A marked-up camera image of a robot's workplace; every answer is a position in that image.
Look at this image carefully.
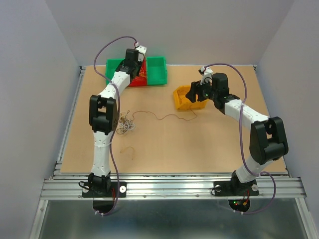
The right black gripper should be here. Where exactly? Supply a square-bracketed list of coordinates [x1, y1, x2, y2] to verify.
[184, 76, 217, 103]

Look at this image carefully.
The yellow bin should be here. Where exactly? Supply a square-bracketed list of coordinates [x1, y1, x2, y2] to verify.
[173, 85, 208, 111]

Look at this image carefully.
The green bin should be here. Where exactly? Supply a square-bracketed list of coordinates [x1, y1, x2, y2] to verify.
[105, 58, 123, 85]
[146, 56, 167, 86]

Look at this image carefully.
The wire bundle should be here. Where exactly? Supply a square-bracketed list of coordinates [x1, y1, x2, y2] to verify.
[116, 111, 137, 135]

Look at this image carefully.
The left green bin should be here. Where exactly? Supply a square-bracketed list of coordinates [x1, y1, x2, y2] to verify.
[105, 58, 123, 85]

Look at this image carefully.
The yellow thin wire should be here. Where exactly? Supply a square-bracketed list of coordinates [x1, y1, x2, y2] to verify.
[119, 146, 137, 160]

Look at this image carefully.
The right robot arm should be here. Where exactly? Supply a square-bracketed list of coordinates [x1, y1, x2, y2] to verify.
[186, 73, 289, 196]

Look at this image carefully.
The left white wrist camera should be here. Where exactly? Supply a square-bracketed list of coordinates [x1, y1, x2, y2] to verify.
[134, 42, 147, 62]

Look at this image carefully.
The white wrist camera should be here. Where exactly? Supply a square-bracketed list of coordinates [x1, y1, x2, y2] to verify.
[199, 66, 213, 85]
[134, 42, 147, 62]

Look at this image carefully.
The red bin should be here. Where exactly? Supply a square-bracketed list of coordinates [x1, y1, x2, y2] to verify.
[129, 59, 147, 87]

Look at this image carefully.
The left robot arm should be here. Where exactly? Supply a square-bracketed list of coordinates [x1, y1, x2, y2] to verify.
[79, 46, 147, 198]

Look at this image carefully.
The right green bin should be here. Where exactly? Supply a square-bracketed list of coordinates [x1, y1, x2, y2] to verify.
[146, 56, 167, 86]

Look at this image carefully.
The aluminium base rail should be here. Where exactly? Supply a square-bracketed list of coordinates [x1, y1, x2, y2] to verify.
[40, 173, 307, 200]

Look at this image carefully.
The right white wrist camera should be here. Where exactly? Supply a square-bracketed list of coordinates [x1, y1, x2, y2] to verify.
[199, 66, 213, 85]

